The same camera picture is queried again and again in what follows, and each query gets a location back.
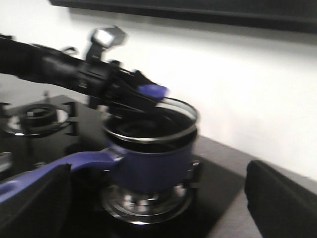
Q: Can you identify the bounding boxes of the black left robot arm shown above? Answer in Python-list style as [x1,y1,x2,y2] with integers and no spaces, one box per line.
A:
[0,35,160,238]

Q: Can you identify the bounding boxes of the black range hood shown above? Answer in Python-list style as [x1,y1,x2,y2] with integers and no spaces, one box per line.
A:
[50,0,317,34]

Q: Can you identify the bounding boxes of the black metal pot support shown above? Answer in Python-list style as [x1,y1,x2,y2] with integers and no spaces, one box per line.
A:
[100,160,201,225]

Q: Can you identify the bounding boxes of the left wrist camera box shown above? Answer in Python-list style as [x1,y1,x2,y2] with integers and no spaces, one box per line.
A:
[85,26,127,63]

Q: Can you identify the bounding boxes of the dark blue cooking pot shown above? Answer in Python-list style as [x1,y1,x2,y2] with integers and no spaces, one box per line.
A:
[0,128,199,199]

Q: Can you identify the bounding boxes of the glass pot lid blue knob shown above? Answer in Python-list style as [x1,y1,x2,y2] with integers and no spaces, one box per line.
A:
[102,85,198,144]

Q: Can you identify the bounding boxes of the black glass gas stove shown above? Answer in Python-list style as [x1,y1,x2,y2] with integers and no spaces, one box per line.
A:
[0,96,244,238]

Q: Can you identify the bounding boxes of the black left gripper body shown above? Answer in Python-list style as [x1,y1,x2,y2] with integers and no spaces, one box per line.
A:
[76,60,121,109]

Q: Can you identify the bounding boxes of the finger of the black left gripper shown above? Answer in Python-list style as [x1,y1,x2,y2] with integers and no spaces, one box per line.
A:
[107,93,156,118]
[118,70,159,101]

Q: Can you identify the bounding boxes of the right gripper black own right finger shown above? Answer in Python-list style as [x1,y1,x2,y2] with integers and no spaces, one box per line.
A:
[244,160,317,238]

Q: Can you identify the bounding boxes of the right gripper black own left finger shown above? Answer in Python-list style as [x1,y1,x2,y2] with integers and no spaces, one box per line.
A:
[0,164,72,238]

